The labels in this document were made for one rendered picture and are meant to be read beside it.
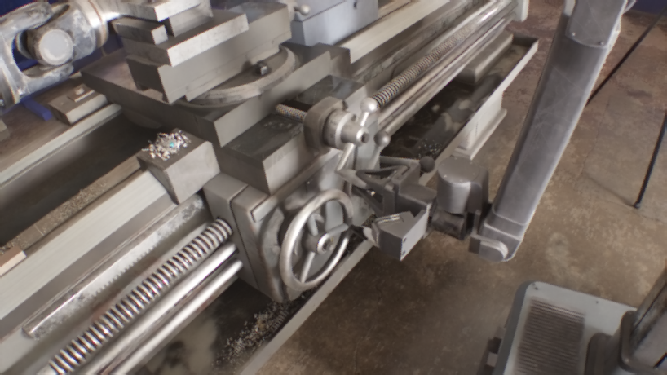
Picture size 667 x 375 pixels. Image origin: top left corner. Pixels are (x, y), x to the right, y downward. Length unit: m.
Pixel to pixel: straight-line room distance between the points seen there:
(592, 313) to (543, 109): 0.92
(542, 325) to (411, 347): 0.44
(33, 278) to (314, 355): 0.96
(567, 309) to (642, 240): 0.77
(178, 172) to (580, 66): 0.64
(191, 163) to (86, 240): 0.23
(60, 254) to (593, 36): 0.78
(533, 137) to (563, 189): 1.59
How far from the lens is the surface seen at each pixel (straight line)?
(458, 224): 0.66
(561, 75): 0.48
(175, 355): 1.12
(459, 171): 0.62
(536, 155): 0.54
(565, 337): 1.28
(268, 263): 0.86
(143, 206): 0.82
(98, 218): 0.81
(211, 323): 1.13
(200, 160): 0.83
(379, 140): 0.90
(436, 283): 1.63
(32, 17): 0.88
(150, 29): 0.77
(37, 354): 0.89
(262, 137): 0.79
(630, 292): 1.81
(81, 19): 0.89
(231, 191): 0.81
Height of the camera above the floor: 1.30
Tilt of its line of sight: 40 degrees down
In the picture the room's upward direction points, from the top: 7 degrees counter-clockwise
